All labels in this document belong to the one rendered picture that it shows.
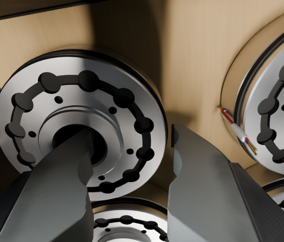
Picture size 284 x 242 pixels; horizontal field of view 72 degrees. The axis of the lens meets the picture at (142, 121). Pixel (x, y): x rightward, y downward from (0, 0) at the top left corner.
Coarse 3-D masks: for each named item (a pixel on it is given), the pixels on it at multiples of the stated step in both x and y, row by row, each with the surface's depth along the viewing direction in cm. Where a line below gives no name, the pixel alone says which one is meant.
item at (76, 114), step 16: (64, 112) 10; (80, 112) 10; (96, 112) 10; (48, 128) 11; (96, 128) 11; (112, 128) 11; (48, 144) 11; (112, 144) 11; (96, 160) 12; (112, 160) 12; (96, 176) 12
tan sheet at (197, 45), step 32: (128, 0) 11; (160, 0) 11; (192, 0) 11; (224, 0) 11; (256, 0) 11; (0, 32) 12; (32, 32) 12; (64, 32) 12; (96, 32) 12; (128, 32) 12; (160, 32) 12; (192, 32) 12; (224, 32) 12; (256, 32) 12; (0, 64) 13; (160, 64) 13; (192, 64) 13; (224, 64) 13; (192, 96) 14; (192, 128) 15; (224, 128) 15
